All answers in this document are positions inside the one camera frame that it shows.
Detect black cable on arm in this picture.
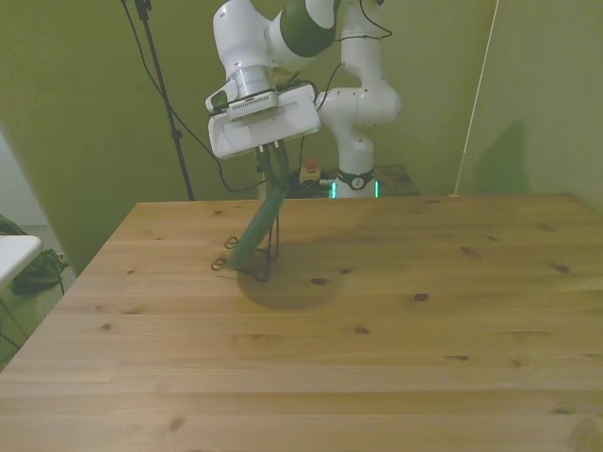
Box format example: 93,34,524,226
311,0,394,103

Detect black tripod stand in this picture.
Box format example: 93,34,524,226
133,0,197,202

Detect dark green bag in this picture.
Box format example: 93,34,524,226
10,249,71,297

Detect black hanging cable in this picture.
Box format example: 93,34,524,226
120,0,265,194

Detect white hanging cord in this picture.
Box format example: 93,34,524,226
449,0,501,199

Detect white side table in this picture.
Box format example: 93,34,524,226
0,234,43,286

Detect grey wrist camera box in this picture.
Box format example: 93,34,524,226
204,82,280,121

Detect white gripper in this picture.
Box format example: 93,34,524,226
206,84,323,189

